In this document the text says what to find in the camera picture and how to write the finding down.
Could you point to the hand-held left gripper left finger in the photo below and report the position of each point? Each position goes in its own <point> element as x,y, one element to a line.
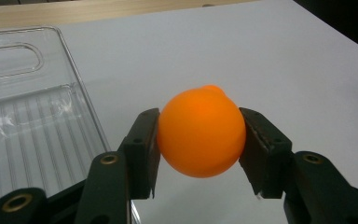
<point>141,155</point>

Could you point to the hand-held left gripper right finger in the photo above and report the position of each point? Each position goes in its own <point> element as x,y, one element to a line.
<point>265,155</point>

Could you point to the orange ping-pong ball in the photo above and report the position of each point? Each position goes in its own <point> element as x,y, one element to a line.
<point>213,89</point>
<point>199,133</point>

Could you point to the clear plastic tray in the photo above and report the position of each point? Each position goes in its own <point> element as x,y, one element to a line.
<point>28,124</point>

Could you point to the wooden table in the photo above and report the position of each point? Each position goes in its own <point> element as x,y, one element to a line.
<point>74,12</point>

